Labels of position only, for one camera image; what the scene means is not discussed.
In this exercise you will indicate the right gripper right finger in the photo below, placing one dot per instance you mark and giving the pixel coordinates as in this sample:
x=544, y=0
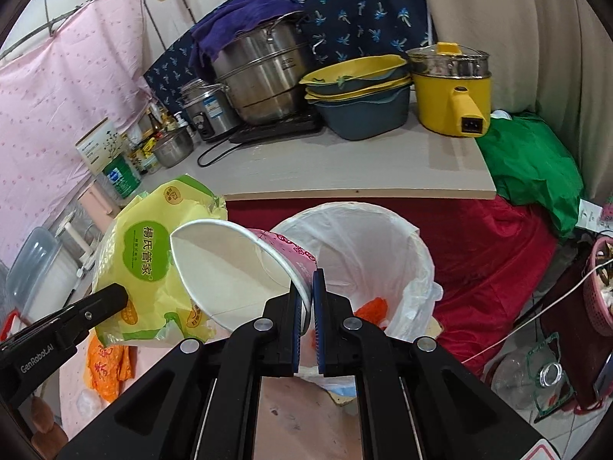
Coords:
x=416, y=401

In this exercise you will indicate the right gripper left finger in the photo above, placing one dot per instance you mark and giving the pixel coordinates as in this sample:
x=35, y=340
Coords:
x=264, y=347

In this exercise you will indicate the orange printed plastic bag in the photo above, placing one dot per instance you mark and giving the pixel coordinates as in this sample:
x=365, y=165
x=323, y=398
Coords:
x=107, y=369

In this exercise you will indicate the red plastic bag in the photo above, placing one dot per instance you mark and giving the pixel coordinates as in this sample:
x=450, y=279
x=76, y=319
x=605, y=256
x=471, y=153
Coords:
x=375, y=311

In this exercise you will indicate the pink floral paper cup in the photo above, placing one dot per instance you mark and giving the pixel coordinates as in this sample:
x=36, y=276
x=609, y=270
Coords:
x=231, y=271

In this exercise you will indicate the yellow-green snack bag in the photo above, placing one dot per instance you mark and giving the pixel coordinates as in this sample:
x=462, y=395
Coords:
x=136, y=254

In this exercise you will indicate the white trash bin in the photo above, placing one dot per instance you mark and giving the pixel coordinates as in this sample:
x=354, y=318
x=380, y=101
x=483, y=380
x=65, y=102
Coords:
x=367, y=251

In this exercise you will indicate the person's right hand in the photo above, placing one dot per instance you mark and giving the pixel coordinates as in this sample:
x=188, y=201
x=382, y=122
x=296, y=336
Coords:
x=48, y=438

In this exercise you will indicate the white dish rack box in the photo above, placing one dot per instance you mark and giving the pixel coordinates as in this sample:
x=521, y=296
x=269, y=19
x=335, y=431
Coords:
x=43, y=276

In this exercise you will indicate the clear plastic bottle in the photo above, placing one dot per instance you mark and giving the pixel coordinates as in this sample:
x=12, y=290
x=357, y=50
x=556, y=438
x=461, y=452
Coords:
x=532, y=378

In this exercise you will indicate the white glass kettle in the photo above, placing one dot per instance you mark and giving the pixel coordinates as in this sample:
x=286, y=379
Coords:
x=88, y=249

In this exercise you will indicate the red velvet curtain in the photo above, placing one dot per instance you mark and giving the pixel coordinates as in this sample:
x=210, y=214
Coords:
x=488, y=255

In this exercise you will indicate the pink electric kettle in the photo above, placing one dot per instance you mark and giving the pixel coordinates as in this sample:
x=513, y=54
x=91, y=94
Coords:
x=98, y=204

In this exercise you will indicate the green tin can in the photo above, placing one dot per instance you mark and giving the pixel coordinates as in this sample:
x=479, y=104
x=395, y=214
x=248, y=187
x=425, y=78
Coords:
x=123, y=178

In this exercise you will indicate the pink plastic basket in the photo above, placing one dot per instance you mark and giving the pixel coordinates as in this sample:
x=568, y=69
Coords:
x=597, y=288

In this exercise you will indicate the white cardboard box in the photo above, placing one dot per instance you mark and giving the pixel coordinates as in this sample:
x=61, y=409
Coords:
x=100, y=146

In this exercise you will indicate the yellow label jar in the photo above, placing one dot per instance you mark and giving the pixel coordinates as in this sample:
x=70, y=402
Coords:
x=144, y=158

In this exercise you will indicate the small steel bowl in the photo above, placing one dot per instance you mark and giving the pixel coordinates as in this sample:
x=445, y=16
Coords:
x=174, y=147

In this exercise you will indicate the green plastic bag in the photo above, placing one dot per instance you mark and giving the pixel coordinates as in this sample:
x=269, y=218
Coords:
x=531, y=166

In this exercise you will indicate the steel rice cooker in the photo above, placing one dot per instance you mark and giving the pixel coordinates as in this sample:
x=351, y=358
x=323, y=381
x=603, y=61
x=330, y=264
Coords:
x=209, y=109

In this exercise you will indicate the black induction cooktop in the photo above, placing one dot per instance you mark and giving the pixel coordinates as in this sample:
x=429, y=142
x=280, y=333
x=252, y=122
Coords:
x=302, y=125

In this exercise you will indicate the pink dotted curtain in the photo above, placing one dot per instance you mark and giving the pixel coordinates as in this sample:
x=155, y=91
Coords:
x=51, y=97

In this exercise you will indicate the stacked blue yellow basins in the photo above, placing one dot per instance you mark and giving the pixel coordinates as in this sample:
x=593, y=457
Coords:
x=363, y=97

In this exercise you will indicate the yellow electric pot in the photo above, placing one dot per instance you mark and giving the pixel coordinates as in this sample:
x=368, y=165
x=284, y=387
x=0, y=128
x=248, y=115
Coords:
x=453, y=86

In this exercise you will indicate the large steel stockpot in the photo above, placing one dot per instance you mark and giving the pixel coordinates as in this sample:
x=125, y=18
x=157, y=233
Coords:
x=261, y=69

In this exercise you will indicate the purple towel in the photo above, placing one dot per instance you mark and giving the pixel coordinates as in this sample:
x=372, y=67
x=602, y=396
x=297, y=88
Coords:
x=223, y=25

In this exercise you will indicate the beige curtain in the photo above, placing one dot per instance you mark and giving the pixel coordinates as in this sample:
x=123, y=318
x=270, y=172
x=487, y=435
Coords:
x=553, y=57

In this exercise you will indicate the navy floral backsplash cloth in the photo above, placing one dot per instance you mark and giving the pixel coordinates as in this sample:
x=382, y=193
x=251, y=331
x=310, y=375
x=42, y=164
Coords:
x=337, y=29

